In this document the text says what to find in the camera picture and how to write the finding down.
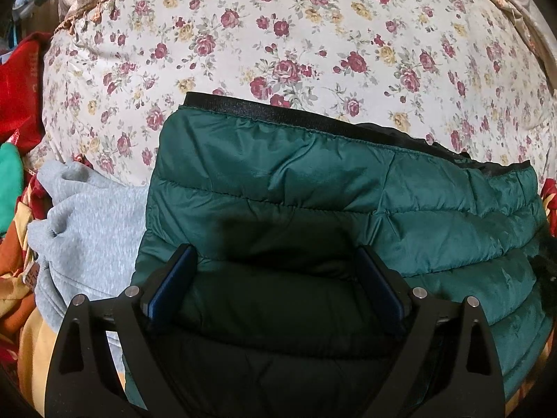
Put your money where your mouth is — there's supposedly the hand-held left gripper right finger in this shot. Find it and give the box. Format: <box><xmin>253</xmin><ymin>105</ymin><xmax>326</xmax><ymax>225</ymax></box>
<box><xmin>354</xmin><ymin>245</ymin><xmax>508</xmax><ymax>418</ymax></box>

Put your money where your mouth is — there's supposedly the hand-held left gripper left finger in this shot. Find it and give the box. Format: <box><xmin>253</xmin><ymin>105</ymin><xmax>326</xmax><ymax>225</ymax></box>
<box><xmin>46</xmin><ymin>244</ymin><xmax>198</xmax><ymax>418</ymax></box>

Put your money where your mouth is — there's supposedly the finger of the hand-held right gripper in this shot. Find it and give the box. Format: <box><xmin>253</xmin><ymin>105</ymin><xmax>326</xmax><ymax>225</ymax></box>
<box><xmin>528</xmin><ymin>235</ymin><xmax>557</xmax><ymax>316</ymax></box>

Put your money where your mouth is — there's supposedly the green puffer jacket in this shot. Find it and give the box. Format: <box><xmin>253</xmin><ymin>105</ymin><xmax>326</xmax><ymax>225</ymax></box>
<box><xmin>124</xmin><ymin>91</ymin><xmax>555</xmax><ymax>418</ymax></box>

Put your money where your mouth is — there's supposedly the grey sweatshirt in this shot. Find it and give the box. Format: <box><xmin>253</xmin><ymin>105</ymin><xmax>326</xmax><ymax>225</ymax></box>
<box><xmin>27</xmin><ymin>160</ymin><xmax>151</xmax><ymax>371</ymax></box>

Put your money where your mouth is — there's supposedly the yellow and red printed blanket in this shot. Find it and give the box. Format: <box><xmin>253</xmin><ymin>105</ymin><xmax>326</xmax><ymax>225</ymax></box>
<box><xmin>0</xmin><ymin>170</ymin><xmax>557</xmax><ymax>418</ymax></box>

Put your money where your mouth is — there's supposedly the light green cloth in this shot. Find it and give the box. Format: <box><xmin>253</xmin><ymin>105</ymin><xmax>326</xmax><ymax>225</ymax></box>
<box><xmin>0</xmin><ymin>143</ymin><xmax>24</xmax><ymax>238</ymax></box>

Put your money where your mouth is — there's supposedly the red cloth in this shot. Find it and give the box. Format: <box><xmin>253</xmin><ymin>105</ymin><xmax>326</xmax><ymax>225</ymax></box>
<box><xmin>0</xmin><ymin>32</ymin><xmax>55</xmax><ymax>149</ymax></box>

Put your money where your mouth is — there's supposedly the floral bed sheet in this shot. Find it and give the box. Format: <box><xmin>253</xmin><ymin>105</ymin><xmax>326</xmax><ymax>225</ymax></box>
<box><xmin>26</xmin><ymin>0</ymin><xmax>557</xmax><ymax>188</ymax></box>

